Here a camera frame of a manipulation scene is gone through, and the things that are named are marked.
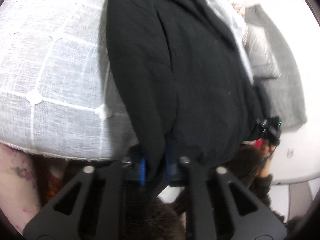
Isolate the large black coat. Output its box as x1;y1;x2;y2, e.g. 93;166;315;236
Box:
106;0;263;179

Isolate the person's right hand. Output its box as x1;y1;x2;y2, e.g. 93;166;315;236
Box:
258;140;275;178

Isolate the grey quilted headboard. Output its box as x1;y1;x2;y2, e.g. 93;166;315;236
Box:
245;4;308;131

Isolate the brown fuzzy right sleeve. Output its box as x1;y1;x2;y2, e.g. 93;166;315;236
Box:
222;144;311;240

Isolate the grey pillow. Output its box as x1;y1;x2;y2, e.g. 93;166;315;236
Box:
245;24;281;79

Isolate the floral patterned fabric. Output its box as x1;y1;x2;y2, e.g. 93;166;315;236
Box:
1;144;41;233

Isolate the light blue grid bedspread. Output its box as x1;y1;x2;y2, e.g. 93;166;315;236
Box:
1;0;253;161

